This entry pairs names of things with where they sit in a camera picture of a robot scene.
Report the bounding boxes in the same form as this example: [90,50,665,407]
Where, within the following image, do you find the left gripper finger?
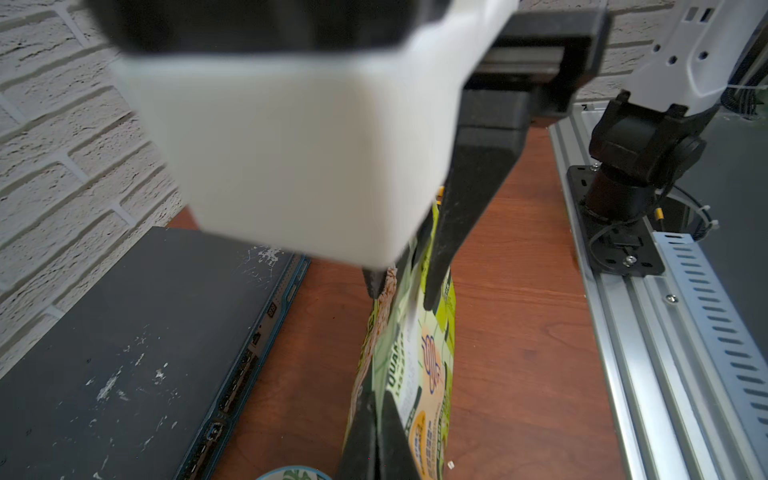
[362,213,434,300]

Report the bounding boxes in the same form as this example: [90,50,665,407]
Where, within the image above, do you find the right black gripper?
[423,8,612,310]

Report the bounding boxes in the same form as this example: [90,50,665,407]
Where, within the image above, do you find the green oats bag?
[335,200,458,480]

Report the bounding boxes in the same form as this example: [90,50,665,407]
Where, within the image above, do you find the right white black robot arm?
[417,1,767,310]

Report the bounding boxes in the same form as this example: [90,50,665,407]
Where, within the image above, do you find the green leaf pattern bowl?
[257,465,330,480]

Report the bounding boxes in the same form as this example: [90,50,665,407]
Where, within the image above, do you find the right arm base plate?
[566,166,665,277]

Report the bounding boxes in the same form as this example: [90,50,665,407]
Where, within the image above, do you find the grey network switch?
[1,227,310,479]

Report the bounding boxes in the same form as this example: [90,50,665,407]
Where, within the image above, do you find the aluminium frame rail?
[548,101,768,480]

